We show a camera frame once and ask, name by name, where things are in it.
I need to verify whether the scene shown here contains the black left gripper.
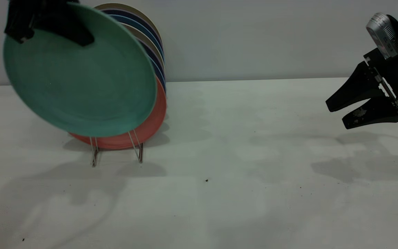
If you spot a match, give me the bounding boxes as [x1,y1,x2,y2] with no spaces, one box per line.
[5,0,95,47]

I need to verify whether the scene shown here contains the green round plate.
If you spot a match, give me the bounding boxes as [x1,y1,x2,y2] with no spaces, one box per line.
[3,3,158,138]

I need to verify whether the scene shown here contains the dark purple round plate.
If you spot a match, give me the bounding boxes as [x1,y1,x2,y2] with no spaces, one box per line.
[101,9,164,49]
[135,36,165,75]

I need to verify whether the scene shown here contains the beige round plate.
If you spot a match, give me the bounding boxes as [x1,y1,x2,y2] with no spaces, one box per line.
[94,3,162,40]
[121,23,165,70]

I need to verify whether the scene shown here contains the navy blue round plate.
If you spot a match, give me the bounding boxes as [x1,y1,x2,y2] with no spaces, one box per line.
[144,48,167,93]

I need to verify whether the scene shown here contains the pink round plate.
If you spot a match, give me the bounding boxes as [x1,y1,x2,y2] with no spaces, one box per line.
[68,77,168,150]

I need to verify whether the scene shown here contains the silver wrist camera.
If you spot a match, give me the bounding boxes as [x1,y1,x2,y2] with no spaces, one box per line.
[366,13,398,59]

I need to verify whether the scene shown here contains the metal wire plate rack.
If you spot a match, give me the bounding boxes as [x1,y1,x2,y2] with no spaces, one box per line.
[89,130,144,168]

